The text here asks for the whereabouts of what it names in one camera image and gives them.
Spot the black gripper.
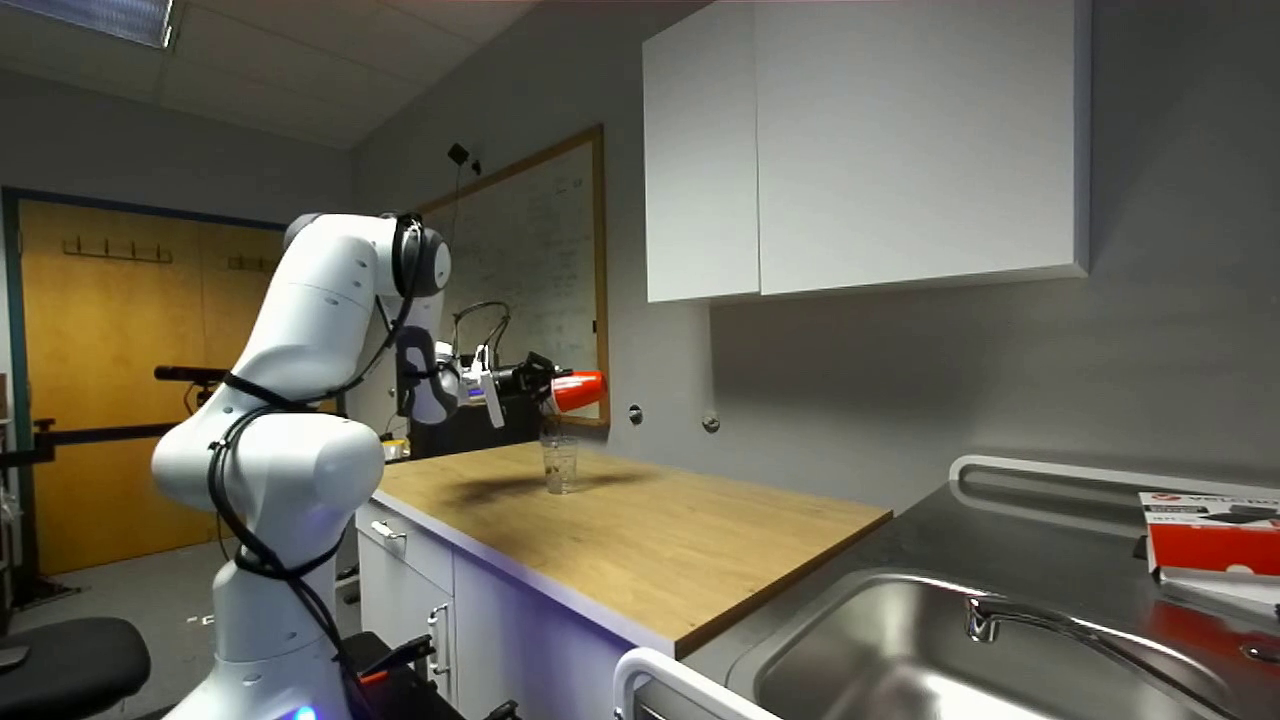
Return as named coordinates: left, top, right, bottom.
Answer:
left=498, top=353, right=559, bottom=404

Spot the red plastic cup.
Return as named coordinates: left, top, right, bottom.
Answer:
left=549, top=367, right=605, bottom=417

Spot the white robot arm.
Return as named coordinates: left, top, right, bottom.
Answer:
left=154, top=211, right=454, bottom=720

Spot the clear plastic cup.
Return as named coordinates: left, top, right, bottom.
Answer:
left=540, top=422, right=582, bottom=493

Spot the black box on counter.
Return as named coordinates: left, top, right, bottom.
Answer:
left=408, top=407, right=540, bottom=456

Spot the white base cabinet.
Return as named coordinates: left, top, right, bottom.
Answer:
left=357, top=505, right=627, bottom=720

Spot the wooden door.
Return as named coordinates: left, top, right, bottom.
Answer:
left=17, top=202, right=279, bottom=578

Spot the stainless steel sink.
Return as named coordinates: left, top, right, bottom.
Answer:
left=736, top=571, right=1244, bottom=720

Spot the black office chair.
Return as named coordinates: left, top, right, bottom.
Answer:
left=0, top=617, right=154, bottom=720

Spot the red and white box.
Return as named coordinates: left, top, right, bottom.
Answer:
left=1142, top=493, right=1280, bottom=582

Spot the whiteboard with wooden frame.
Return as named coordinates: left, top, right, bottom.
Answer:
left=423, top=128, right=609, bottom=430

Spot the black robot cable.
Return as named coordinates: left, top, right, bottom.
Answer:
left=206, top=211, right=434, bottom=720

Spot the white wall cabinet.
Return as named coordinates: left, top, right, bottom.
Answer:
left=645, top=0, right=1092, bottom=306

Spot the white rail near sink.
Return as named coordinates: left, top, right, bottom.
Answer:
left=948, top=452, right=1280, bottom=505

